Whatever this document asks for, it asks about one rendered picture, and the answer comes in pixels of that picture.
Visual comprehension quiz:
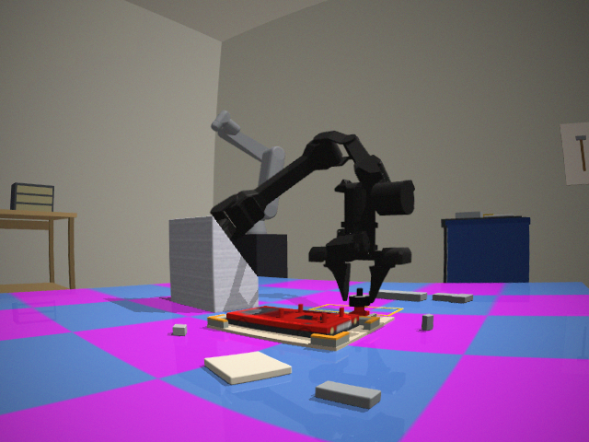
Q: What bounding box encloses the cream flat square slab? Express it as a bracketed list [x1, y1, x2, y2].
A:
[204, 352, 292, 385]

